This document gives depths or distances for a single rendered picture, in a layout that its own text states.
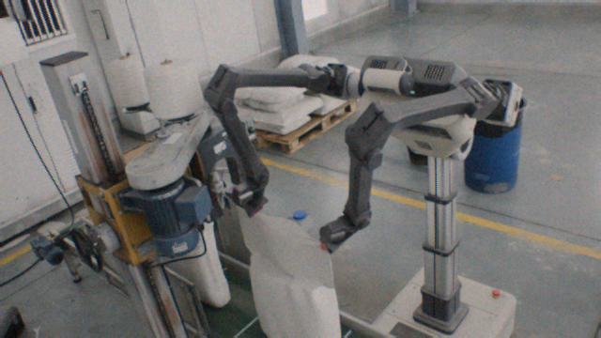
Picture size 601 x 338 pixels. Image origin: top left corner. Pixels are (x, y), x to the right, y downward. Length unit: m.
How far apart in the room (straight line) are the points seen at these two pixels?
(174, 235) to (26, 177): 3.01
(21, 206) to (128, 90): 2.95
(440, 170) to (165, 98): 1.07
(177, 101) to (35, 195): 3.19
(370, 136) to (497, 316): 1.54
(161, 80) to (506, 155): 2.76
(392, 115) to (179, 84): 0.68
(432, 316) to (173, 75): 1.61
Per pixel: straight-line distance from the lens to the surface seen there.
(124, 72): 1.76
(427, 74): 1.61
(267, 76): 1.57
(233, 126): 1.57
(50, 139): 4.55
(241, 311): 2.48
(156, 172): 1.52
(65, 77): 1.63
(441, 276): 2.26
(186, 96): 1.54
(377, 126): 1.15
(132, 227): 1.78
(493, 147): 3.69
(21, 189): 4.56
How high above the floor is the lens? 2.03
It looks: 27 degrees down
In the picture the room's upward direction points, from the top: 9 degrees counter-clockwise
